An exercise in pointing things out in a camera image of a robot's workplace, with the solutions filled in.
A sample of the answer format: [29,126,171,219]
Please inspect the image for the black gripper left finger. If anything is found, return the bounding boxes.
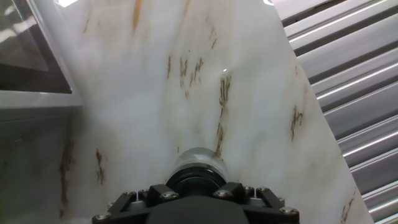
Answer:
[91,183,180,224]

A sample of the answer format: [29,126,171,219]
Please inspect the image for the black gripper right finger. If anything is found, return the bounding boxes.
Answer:
[213,183,300,224]

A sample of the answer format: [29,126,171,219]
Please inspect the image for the clear glass jar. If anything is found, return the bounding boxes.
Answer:
[173,147,229,180]

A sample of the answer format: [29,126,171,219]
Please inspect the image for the white marble board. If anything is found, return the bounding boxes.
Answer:
[34,0,376,224]

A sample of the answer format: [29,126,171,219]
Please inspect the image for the silver metal box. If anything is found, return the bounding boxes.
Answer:
[0,0,85,224]

